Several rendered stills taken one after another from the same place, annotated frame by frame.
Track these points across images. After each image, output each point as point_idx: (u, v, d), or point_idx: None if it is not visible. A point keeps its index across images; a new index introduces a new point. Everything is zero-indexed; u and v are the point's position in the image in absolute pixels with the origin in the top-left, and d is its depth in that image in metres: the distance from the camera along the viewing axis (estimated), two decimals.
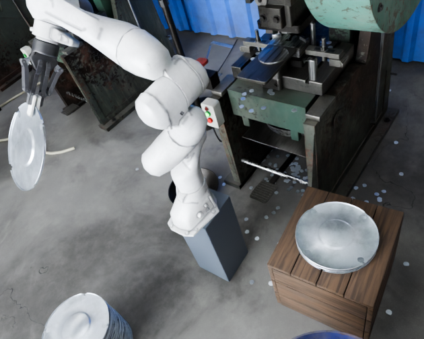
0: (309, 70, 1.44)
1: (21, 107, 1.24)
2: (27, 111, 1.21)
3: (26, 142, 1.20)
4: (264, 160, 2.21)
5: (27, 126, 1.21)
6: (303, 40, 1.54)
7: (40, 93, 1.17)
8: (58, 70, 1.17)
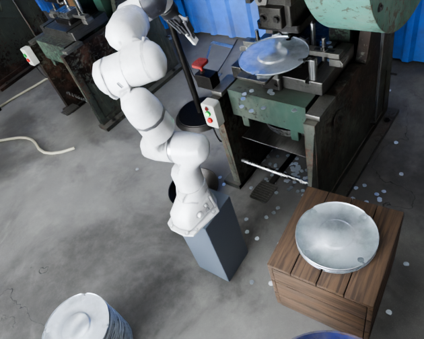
0: (309, 70, 1.44)
1: (299, 63, 1.43)
2: (286, 66, 1.44)
3: (271, 56, 1.51)
4: (264, 160, 2.21)
5: (280, 62, 1.48)
6: (303, 40, 1.54)
7: None
8: None
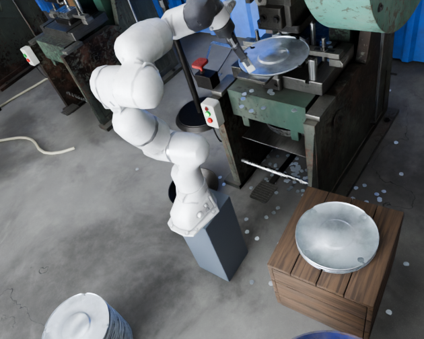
0: (309, 70, 1.44)
1: (255, 44, 1.62)
2: (267, 42, 1.60)
3: (275, 51, 1.53)
4: (264, 160, 2.21)
5: (270, 47, 1.57)
6: (303, 40, 1.54)
7: None
8: None
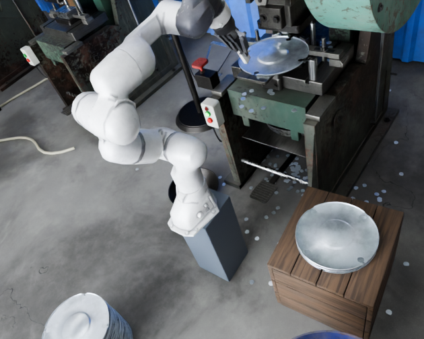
0: (309, 70, 1.44)
1: (249, 72, 1.48)
2: (248, 66, 1.51)
3: (268, 54, 1.53)
4: (264, 160, 2.21)
5: (258, 61, 1.52)
6: (303, 40, 1.54)
7: (237, 48, 1.34)
8: None
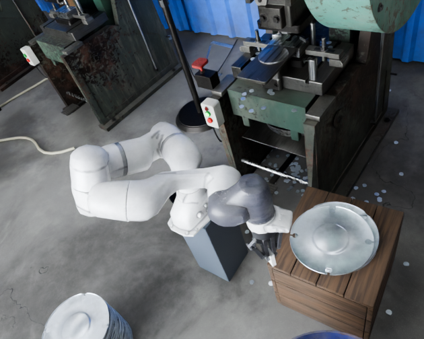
0: (309, 70, 1.44)
1: (292, 229, 1.40)
2: (304, 222, 1.41)
3: (329, 233, 1.35)
4: (264, 160, 2.21)
5: (315, 228, 1.38)
6: (303, 40, 1.54)
7: (271, 249, 1.19)
8: (280, 231, 1.13)
